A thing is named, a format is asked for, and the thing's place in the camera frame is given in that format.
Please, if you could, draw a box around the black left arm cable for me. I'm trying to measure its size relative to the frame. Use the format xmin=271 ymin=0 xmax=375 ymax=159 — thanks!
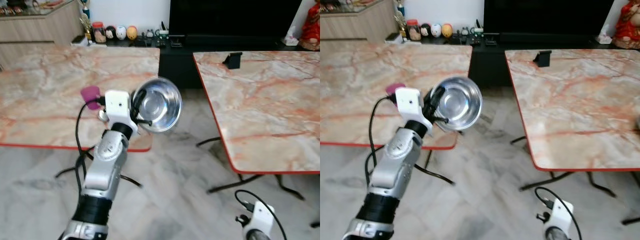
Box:
xmin=364 ymin=96 xmax=401 ymax=187
xmin=74 ymin=97 xmax=107 ymax=186

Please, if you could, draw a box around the black television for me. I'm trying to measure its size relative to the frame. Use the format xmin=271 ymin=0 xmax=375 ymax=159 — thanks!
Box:
xmin=482 ymin=0 xmax=615 ymax=37
xmin=168 ymin=0 xmax=304 ymax=39

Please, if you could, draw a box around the black TV cabinet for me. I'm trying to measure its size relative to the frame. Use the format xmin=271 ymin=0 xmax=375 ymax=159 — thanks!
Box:
xmin=417 ymin=32 xmax=640 ymax=89

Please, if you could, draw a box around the stainless steel bowl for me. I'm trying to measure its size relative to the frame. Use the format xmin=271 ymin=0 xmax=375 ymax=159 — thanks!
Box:
xmin=431 ymin=75 xmax=484 ymax=132
xmin=132 ymin=77 xmax=183 ymax=134

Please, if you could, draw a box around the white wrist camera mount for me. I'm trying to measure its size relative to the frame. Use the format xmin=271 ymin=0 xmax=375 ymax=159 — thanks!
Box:
xmin=542 ymin=198 xmax=576 ymax=240
xmin=394 ymin=87 xmax=432 ymax=132
xmin=103 ymin=90 xmax=139 ymax=134
xmin=242 ymin=201 xmax=276 ymax=240

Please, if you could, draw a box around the purple plastic item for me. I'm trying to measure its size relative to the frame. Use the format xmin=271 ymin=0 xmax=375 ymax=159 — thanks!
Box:
xmin=81 ymin=85 xmax=104 ymax=111
xmin=385 ymin=82 xmax=407 ymax=97

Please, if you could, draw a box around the light wooden cabinet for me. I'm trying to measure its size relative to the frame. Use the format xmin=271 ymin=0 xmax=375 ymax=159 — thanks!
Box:
xmin=0 ymin=0 xmax=87 ymax=69
xmin=320 ymin=0 xmax=401 ymax=46

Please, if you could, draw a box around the red lid glass jar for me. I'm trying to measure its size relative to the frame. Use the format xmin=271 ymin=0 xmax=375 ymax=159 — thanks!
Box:
xmin=405 ymin=19 xmax=421 ymax=42
xmin=92 ymin=21 xmax=107 ymax=44

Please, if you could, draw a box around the red seated figurine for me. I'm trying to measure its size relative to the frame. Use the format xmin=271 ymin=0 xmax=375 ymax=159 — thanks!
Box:
xmin=298 ymin=2 xmax=321 ymax=51
xmin=613 ymin=0 xmax=640 ymax=50

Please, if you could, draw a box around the marble top folding table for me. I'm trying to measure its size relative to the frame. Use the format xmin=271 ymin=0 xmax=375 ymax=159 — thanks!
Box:
xmin=504 ymin=48 xmax=640 ymax=226
xmin=0 ymin=44 xmax=162 ymax=189
xmin=192 ymin=50 xmax=321 ymax=202
xmin=320 ymin=42 xmax=474 ymax=187

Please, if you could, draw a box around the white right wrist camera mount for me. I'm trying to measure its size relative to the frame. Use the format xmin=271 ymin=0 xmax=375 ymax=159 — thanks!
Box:
xmin=242 ymin=201 xmax=276 ymax=240
xmin=542 ymin=198 xmax=576 ymax=240

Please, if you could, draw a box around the black phone stand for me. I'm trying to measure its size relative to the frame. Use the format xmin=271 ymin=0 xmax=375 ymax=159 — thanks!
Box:
xmin=222 ymin=51 xmax=244 ymax=70
xmin=532 ymin=50 xmax=553 ymax=68

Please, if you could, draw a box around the gold trophy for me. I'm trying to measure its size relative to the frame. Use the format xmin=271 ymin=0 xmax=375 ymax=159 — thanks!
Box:
xmin=79 ymin=0 xmax=94 ymax=42
xmin=393 ymin=0 xmax=408 ymax=40

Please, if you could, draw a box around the small white ornament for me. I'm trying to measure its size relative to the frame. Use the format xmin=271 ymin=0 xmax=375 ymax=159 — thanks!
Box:
xmin=284 ymin=27 xmax=300 ymax=47
xmin=597 ymin=25 xmax=614 ymax=45

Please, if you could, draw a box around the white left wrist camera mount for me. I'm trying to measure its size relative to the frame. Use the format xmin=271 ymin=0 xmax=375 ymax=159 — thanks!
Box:
xmin=103 ymin=90 xmax=139 ymax=134
xmin=394 ymin=87 xmax=432 ymax=132

